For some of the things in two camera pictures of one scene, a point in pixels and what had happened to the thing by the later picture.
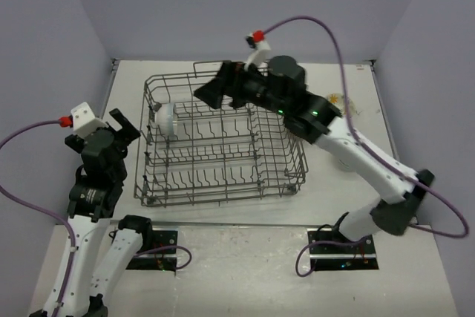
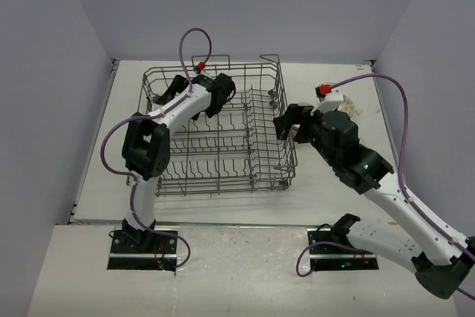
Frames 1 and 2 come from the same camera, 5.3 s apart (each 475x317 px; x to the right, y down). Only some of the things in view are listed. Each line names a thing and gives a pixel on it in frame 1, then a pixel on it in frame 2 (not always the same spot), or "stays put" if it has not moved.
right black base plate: x=328 y=257 stays put
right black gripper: x=228 y=81 -> x=295 y=114
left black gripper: x=128 y=133 -> x=177 y=84
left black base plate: x=159 y=260 stays put
